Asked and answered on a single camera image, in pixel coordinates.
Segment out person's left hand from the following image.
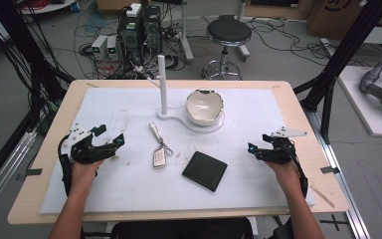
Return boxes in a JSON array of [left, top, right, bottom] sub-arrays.
[[70, 158, 106, 194]]

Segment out car key fob with keychain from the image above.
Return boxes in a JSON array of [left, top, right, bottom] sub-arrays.
[[148, 121, 175, 170]]

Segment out white ceramic bowl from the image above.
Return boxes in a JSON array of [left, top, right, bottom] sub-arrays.
[[184, 88, 225, 127]]

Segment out white table mat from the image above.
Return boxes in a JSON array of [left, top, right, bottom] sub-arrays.
[[39, 87, 315, 215]]

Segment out cardboard box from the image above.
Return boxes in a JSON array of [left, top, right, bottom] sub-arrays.
[[305, 0, 367, 42]]

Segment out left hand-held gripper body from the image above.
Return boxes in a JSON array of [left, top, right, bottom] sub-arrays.
[[62, 124, 117, 165]]

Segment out light wooden table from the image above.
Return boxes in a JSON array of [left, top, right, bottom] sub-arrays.
[[7, 79, 350, 226]]

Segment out black tape piece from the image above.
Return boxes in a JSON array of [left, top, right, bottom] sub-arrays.
[[15, 167, 44, 182], [319, 165, 341, 175]]

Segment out thin wooden stick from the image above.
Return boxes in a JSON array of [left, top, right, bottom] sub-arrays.
[[309, 184, 336, 209]]

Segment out black metal frame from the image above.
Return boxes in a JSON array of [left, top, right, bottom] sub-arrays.
[[292, 0, 382, 144]]

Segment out black floor cables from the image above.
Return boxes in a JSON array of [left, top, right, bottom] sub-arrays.
[[248, 17, 373, 68]]

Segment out black round stool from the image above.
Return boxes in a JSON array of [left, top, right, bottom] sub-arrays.
[[201, 14, 254, 81]]

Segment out person's right hand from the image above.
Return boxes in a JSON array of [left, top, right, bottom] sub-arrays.
[[266, 159, 302, 195]]

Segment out white box on computer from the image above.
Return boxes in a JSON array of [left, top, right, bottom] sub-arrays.
[[125, 2, 143, 19]]

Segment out white power strip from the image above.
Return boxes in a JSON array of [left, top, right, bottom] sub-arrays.
[[319, 37, 338, 58]]

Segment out white table leg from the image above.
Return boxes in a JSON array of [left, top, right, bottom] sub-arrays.
[[236, 0, 252, 62], [178, 0, 196, 64]]

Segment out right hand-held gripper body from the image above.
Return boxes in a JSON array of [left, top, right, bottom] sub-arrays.
[[258, 125, 308, 165]]

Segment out white stand with pole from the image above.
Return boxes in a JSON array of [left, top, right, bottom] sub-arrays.
[[146, 54, 226, 134]]

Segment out round white table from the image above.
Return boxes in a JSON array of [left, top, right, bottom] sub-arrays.
[[19, 0, 78, 16]]

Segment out black computer tower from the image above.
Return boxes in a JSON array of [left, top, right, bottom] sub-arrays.
[[141, 4, 163, 56], [116, 12, 146, 66]]

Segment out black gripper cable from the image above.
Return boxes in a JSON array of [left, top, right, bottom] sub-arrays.
[[286, 141, 309, 200], [57, 134, 75, 197]]

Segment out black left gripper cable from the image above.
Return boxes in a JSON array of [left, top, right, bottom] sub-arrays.
[[57, 134, 75, 197]]

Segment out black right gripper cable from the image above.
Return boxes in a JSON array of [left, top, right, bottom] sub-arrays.
[[286, 141, 309, 200]]

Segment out grey power supply unit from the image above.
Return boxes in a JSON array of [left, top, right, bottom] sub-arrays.
[[91, 34, 109, 62], [105, 35, 120, 62]]

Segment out aluminium rail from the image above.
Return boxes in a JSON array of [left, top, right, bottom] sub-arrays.
[[0, 128, 38, 221], [302, 109, 373, 239]]

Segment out black leather wallet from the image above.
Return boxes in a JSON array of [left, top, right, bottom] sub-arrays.
[[181, 150, 229, 193]]

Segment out white platform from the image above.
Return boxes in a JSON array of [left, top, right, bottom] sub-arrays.
[[337, 65, 382, 139]]

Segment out black frame with cable bundle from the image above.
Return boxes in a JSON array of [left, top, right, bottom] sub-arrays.
[[0, 0, 77, 197]]

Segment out tangle of floor cables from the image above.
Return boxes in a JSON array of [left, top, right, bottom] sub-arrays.
[[74, 6, 188, 81]]

